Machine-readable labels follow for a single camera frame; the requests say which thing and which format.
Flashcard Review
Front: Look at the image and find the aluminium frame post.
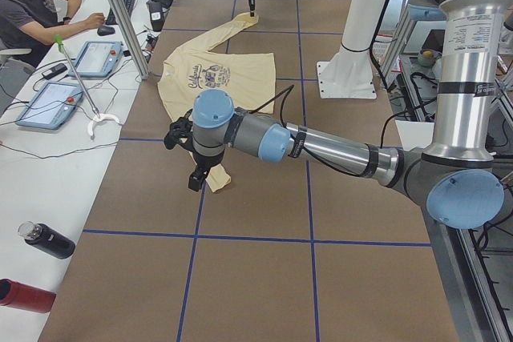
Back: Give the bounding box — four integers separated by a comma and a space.
108, 0, 149, 80

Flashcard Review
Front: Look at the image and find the reacher stick with white hook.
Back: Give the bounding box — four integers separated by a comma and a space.
54, 34, 121, 140

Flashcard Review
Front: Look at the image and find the red bottle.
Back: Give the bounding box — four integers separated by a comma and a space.
1, 279, 56, 313

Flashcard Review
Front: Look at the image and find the lower teach pendant tablet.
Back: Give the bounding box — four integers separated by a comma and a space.
15, 81, 83, 131

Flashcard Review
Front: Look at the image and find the black keyboard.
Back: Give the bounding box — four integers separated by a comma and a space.
104, 0, 139, 26

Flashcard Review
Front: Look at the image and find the black computer mouse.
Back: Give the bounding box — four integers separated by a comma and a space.
97, 25, 115, 36

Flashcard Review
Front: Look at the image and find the upper teach pendant tablet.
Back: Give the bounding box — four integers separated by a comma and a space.
74, 41, 123, 78

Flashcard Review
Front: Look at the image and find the seated person in grey shirt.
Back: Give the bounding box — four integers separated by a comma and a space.
1, 0, 105, 67

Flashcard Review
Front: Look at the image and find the black water bottle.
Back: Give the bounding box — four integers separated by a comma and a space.
18, 221, 75, 260

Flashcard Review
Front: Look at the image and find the teach pendant tablet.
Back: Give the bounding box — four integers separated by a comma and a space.
15, 81, 83, 131
74, 41, 123, 78

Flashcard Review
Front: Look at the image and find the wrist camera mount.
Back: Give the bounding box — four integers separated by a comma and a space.
164, 116, 194, 151

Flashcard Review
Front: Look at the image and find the cream long-sleeve printed shirt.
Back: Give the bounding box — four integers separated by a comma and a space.
158, 13, 280, 191

